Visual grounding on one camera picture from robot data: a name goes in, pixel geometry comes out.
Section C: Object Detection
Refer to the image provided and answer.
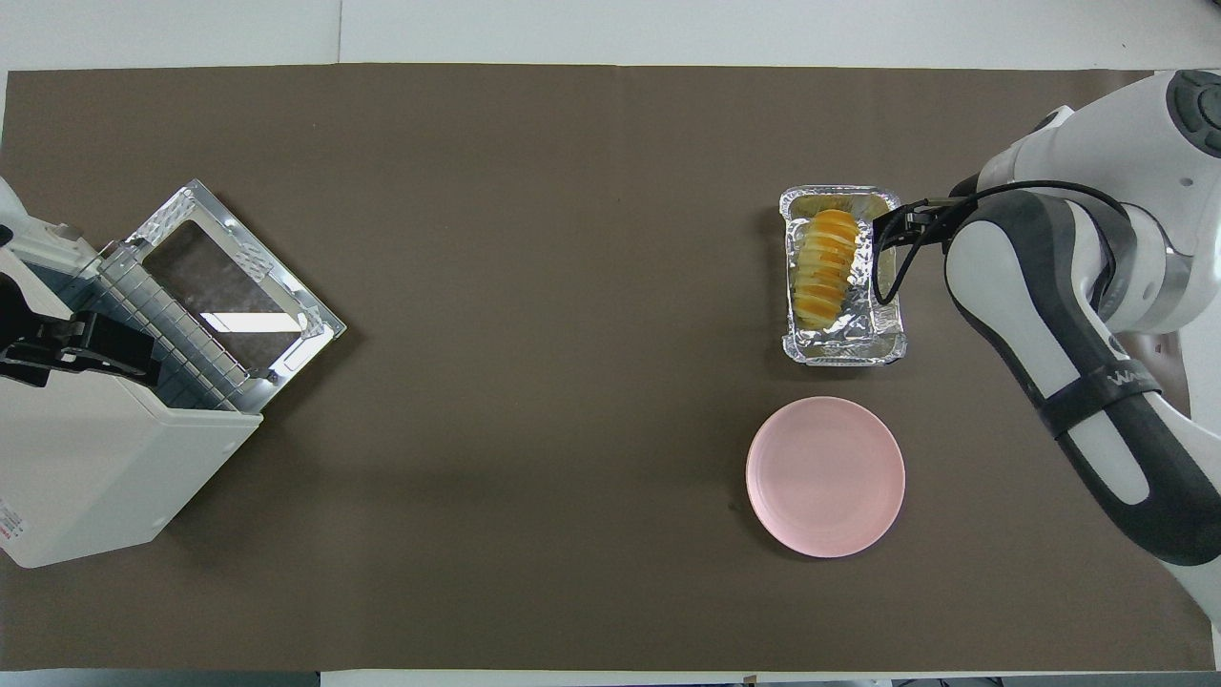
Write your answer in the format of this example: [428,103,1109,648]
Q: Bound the metal oven wire rack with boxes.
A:
[95,243,264,413]

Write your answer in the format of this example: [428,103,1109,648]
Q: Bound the pink round plate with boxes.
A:
[746,396,906,559]

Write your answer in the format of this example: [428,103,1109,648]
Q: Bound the brown table mat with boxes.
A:
[0,63,1217,672]

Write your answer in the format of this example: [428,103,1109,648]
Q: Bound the yellow ridged bread loaf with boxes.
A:
[794,210,859,330]

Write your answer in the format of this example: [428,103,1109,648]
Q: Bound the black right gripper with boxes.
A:
[872,194,976,253]

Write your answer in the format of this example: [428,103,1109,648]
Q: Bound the white toaster oven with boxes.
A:
[0,218,265,570]

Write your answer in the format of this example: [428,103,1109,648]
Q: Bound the aluminium foil tray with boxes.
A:
[780,184,908,367]

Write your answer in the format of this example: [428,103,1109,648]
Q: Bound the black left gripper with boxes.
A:
[0,277,159,387]

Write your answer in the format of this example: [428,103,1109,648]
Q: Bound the glass oven door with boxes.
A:
[124,178,347,387]

